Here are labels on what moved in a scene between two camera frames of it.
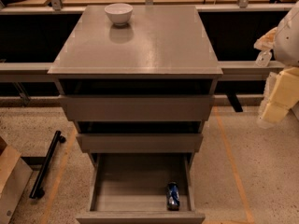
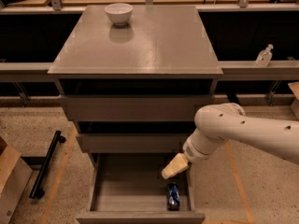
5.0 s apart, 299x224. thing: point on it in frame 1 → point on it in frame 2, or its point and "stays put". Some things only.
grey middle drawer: [140, 143] stays put
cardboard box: [15, 175] stays put
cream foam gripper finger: [281, 91] → [199, 147]
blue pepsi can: [173, 196] stays put
